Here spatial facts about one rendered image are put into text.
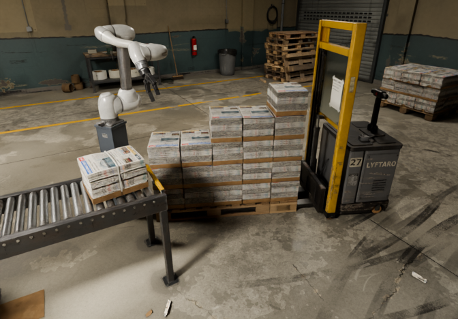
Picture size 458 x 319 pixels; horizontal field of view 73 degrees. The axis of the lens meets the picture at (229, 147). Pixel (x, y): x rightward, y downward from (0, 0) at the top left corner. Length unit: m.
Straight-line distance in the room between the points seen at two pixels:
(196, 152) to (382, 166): 1.78
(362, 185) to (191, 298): 1.91
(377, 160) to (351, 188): 0.36
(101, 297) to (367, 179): 2.54
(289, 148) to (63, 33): 7.23
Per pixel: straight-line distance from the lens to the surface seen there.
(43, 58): 9.19
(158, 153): 2.87
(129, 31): 2.88
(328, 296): 2.66
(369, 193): 3.41
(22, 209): 2.40
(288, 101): 2.83
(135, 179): 2.22
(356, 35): 2.71
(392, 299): 2.81
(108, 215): 2.14
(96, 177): 2.12
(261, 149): 2.93
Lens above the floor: 1.97
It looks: 25 degrees down
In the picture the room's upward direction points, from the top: straight up
